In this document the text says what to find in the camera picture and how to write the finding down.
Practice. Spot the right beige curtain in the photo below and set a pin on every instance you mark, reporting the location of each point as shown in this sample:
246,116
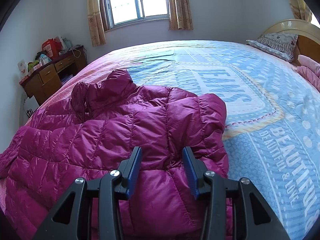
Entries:
180,15

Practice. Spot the white card box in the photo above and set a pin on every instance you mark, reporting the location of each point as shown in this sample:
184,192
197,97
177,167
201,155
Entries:
22,68

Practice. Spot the brown wooden desk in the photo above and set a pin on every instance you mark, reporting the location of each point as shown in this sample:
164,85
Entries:
48,79

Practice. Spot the patterned grey pillow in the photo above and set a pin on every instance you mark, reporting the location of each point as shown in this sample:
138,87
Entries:
281,45

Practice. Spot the side window beige curtain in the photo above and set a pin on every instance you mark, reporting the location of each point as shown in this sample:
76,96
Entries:
300,10

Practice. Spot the white paper bag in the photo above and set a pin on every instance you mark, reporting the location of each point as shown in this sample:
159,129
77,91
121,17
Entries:
30,106

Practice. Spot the blue and pink bedsheet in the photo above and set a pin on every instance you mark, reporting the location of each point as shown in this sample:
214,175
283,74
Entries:
271,133

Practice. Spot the red gift box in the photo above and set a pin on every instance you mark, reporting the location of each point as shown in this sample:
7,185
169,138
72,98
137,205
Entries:
52,48

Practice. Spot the wooden bed headboard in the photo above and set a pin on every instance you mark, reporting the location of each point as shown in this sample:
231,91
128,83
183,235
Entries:
308,37

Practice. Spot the left beige curtain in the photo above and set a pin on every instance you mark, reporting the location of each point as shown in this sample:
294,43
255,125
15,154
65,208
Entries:
97,22

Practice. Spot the window with metal frame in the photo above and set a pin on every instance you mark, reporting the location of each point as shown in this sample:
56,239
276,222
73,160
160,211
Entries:
120,13

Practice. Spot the folded pink quilt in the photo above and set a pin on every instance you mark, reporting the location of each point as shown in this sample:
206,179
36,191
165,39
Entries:
309,70

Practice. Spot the green bag on desk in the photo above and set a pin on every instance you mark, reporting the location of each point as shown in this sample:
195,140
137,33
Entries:
32,65

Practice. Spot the magenta puffer jacket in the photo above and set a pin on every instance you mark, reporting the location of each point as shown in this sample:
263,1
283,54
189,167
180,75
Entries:
89,133

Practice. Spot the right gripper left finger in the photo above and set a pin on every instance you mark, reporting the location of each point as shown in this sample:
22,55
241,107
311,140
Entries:
71,216

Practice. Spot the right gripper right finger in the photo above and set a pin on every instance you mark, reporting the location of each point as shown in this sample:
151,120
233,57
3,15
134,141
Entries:
252,216

